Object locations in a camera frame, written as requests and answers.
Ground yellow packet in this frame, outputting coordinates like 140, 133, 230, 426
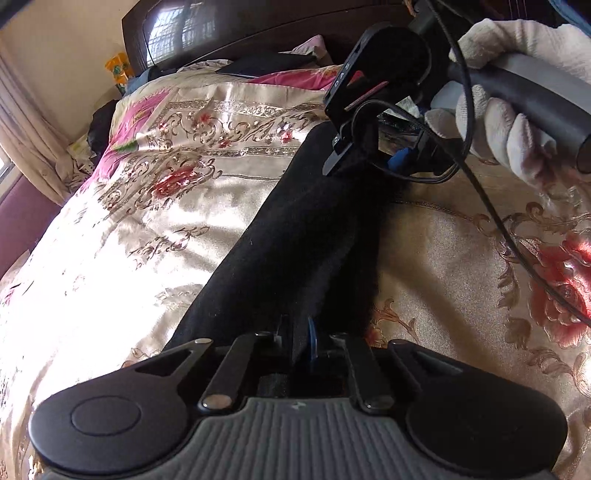
104, 52, 132, 95

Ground black cloth heap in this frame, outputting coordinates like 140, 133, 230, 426
87, 99, 122, 155

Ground floral satin bedspread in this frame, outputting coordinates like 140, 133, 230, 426
0, 64, 591, 480

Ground beige curtain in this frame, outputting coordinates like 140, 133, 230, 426
0, 36, 95, 206

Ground white patterned cloth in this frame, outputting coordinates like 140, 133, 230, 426
65, 137, 100, 190

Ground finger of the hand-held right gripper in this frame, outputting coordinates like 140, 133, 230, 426
323, 131, 366, 177
387, 148, 414, 172

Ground black pants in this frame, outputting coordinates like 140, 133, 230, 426
161, 121, 398, 365

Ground dark wooden headboard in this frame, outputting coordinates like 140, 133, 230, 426
121, 0, 416, 77

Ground person's right hand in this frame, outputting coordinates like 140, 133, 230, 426
424, 18, 591, 186

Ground black cable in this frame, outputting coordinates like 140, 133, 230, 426
450, 32, 591, 329

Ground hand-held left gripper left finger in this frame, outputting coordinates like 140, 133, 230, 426
122, 316, 291, 411

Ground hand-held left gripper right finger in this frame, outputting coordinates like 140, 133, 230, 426
305, 316, 463, 414

